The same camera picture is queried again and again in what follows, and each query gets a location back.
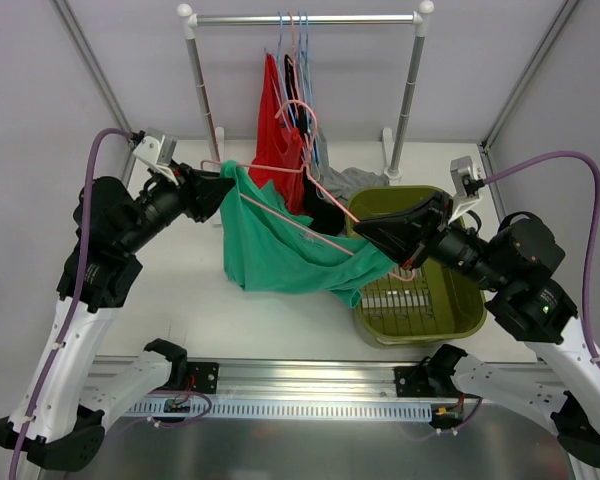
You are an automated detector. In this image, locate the green tank top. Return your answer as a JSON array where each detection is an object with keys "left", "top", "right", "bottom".
[{"left": 220, "top": 161, "right": 395, "bottom": 308}]

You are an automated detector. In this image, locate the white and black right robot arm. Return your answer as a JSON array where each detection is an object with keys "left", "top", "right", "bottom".
[{"left": 353, "top": 192, "right": 600, "bottom": 469}]

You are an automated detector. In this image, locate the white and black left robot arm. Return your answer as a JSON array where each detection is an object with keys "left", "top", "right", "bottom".
[{"left": 0, "top": 162, "right": 235, "bottom": 472}]

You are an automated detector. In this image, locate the black tank top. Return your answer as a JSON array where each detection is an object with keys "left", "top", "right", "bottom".
[{"left": 284, "top": 54, "right": 345, "bottom": 236}]

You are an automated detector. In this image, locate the grey tank top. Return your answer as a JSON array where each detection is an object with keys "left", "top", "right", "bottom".
[{"left": 311, "top": 128, "right": 390, "bottom": 204}]

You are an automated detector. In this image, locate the red tank top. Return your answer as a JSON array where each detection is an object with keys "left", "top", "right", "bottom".
[{"left": 249, "top": 53, "right": 307, "bottom": 215}]

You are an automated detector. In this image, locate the olive green plastic basket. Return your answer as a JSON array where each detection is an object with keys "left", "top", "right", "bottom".
[{"left": 347, "top": 184, "right": 488, "bottom": 348}]

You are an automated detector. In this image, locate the silver and white clothes rack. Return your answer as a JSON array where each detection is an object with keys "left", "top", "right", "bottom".
[{"left": 177, "top": 1, "right": 435, "bottom": 180}]

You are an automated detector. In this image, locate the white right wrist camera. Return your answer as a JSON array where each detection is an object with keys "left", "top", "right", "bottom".
[{"left": 450, "top": 156, "right": 484, "bottom": 222}]

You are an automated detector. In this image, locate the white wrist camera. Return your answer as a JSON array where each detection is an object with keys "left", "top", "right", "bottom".
[
  {"left": 450, "top": 156, "right": 484, "bottom": 222},
  {"left": 131, "top": 128, "right": 177, "bottom": 184}
]

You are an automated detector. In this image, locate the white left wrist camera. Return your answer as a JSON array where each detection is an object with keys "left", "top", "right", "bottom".
[{"left": 131, "top": 128, "right": 177, "bottom": 184}]

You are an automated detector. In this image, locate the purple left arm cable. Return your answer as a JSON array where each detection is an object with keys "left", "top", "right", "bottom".
[{"left": 7, "top": 127, "right": 144, "bottom": 480}]

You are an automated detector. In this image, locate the blue wire hanger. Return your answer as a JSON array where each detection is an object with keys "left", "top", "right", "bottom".
[
  {"left": 300, "top": 12, "right": 328, "bottom": 181},
  {"left": 298, "top": 12, "right": 320, "bottom": 170},
  {"left": 275, "top": 12, "right": 296, "bottom": 131}
]

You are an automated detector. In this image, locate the aluminium left frame post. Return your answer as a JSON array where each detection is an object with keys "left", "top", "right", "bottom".
[{"left": 49, "top": 0, "right": 141, "bottom": 149}]

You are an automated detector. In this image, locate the aluminium frame post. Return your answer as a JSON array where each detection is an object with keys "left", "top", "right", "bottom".
[
  {"left": 481, "top": 0, "right": 581, "bottom": 153},
  {"left": 49, "top": 0, "right": 141, "bottom": 149}
]

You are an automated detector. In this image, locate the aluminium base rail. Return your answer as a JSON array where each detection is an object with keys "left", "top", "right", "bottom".
[{"left": 37, "top": 355, "right": 580, "bottom": 405}]

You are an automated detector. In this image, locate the white slotted cable duct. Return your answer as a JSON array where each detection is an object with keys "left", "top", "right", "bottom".
[{"left": 126, "top": 397, "right": 433, "bottom": 423}]

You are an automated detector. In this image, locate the aluminium right frame post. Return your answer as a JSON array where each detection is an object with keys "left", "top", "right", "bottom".
[{"left": 481, "top": 0, "right": 581, "bottom": 153}]

